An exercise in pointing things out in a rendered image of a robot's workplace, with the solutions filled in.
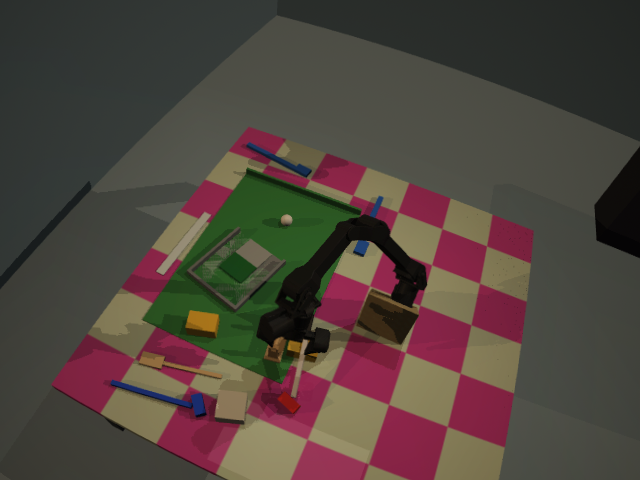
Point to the green flat mat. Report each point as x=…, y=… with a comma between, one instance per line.
x=256, y=206

